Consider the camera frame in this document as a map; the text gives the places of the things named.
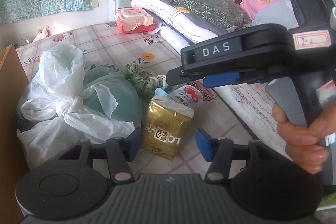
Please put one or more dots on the white tied plastic bag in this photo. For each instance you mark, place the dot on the white tied plastic bag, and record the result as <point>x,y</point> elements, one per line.
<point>69,100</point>

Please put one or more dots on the green scrunched cloth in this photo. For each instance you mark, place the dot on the green scrunched cloth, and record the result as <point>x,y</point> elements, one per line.
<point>145,82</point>

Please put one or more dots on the pink blue quilt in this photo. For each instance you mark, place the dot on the pink blue quilt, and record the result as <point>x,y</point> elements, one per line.
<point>270,12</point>

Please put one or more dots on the gold tissue pack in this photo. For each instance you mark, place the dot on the gold tissue pack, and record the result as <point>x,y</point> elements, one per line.
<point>165,125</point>

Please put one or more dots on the white rolled blanket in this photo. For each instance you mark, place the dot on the white rolled blanket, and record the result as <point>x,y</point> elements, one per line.
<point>193,29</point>

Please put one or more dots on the red wet wipes pack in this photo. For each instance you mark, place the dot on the red wet wipes pack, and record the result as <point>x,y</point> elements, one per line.
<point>133,20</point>

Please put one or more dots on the brown cardboard box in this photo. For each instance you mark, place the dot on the brown cardboard box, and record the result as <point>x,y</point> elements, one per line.
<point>13,163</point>

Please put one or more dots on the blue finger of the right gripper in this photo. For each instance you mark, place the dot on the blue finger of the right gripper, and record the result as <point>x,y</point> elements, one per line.
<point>213,81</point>

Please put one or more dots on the person's right hand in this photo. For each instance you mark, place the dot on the person's right hand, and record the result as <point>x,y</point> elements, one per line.
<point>302,142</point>

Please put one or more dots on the dark floral pillow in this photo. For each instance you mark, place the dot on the dark floral pillow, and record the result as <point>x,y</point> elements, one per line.
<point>223,13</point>

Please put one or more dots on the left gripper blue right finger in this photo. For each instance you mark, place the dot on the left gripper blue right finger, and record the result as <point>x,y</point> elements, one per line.
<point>207,145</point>

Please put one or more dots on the white red label can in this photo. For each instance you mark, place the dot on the white red label can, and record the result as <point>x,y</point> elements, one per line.
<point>188,96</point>

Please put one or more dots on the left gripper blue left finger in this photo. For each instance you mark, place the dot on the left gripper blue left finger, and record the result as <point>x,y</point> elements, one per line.
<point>132,144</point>

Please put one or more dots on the white floor plastic bag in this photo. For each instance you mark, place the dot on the white floor plastic bag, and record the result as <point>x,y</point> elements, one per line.
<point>42,34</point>

